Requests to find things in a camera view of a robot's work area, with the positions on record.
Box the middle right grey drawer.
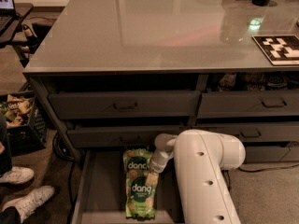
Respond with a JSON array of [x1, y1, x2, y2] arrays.
[[193, 122, 299, 143]]

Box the upper white sneaker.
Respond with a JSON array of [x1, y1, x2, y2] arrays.
[[0, 166, 35, 185]]

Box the grey cabinet frame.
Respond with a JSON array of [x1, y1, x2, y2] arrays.
[[26, 72, 299, 159]]

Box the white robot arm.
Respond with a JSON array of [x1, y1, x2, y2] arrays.
[[146, 129, 246, 224]]

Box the middle left grey drawer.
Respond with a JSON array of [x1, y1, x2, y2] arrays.
[[67, 125, 186, 148]]

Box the bottom right grey drawer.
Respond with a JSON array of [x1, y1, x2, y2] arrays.
[[246, 146, 299, 163]]

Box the green dang chip bag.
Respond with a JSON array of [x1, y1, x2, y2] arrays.
[[125, 176, 158, 218], [123, 148, 152, 178]]

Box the snack bags in crate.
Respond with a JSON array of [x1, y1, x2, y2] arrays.
[[0, 94, 35, 128]]

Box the dark trouser leg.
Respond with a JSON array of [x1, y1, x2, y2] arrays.
[[0, 114, 12, 175]]

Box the black power cable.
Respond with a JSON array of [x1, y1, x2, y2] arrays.
[[222, 162, 299, 191]]

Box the top right grey drawer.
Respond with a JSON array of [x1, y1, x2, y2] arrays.
[[198, 90, 299, 119]]

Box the snacks in top right drawer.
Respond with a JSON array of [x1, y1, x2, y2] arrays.
[[210, 72, 299, 91]]

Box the grey drawer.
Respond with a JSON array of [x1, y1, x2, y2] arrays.
[[49, 91, 200, 119], [193, 122, 299, 143], [67, 125, 186, 148], [198, 90, 299, 119], [246, 146, 299, 163]]

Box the white sneaker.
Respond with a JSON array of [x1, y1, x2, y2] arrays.
[[0, 186, 55, 224], [0, 166, 35, 185]]

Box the open bottom left drawer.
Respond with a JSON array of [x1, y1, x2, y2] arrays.
[[71, 150, 184, 224]]

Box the top left grey drawer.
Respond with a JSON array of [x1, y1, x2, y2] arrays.
[[49, 91, 200, 119]]

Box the black plastic crate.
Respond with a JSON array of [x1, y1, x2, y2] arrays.
[[0, 91, 48, 156]]

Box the black white fiducial marker board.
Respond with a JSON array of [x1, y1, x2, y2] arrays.
[[252, 35, 299, 66]]

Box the laptop computer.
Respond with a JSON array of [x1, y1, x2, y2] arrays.
[[0, 0, 16, 35]]

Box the lower white sneaker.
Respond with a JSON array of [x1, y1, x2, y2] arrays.
[[0, 186, 55, 224]]

